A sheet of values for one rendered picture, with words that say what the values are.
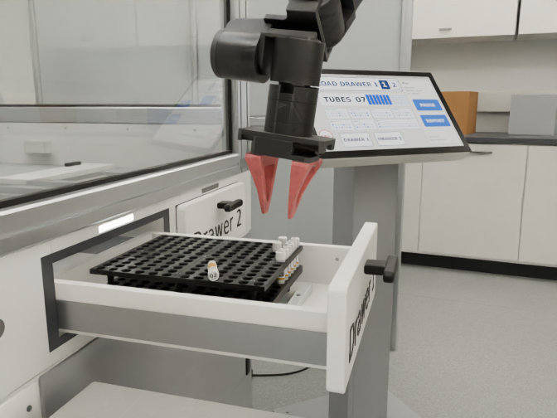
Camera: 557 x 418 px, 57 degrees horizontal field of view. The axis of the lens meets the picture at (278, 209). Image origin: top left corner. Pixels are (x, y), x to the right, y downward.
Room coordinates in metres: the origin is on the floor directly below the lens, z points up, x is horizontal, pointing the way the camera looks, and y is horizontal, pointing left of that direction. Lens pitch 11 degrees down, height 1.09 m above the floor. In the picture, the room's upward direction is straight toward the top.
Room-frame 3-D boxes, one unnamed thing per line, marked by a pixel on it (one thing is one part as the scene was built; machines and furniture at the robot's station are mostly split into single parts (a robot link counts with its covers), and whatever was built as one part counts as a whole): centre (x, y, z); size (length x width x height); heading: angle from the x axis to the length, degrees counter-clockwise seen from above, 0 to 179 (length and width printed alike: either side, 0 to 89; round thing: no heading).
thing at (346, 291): (0.59, -0.10, 0.87); 0.29 x 0.02 x 0.11; 164
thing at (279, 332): (0.65, 0.11, 0.86); 0.40 x 0.26 x 0.06; 74
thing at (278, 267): (0.62, 0.00, 0.90); 0.18 x 0.02 x 0.01; 164
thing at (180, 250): (0.65, 0.10, 0.87); 0.22 x 0.18 x 0.06; 74
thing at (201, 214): (0.98, 0.12, 0.87); 0.29 x 0.02 x 0.11; 164
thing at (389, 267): (0.58, -0.12, 0.91); 0.07 x 0.04 x 0.01; 164
